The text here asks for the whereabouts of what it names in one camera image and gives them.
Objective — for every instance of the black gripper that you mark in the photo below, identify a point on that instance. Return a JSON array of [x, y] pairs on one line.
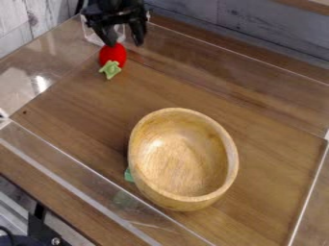
[[104, 13]]

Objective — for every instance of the red plush strawberry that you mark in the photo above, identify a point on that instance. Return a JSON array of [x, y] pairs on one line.
[[112, 58]]

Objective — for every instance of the green object behind bowl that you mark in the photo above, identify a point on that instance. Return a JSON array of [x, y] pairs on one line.
[[128, 176]]

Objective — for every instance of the wooden bowl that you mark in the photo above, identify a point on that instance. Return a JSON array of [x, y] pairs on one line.
[[182, 158]]

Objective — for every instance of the black clamp with screw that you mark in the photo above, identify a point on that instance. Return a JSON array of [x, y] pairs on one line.
[[42, 233]]

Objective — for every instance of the clear acrylic barrier wall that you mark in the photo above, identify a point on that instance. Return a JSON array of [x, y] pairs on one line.
[[64, 139]]

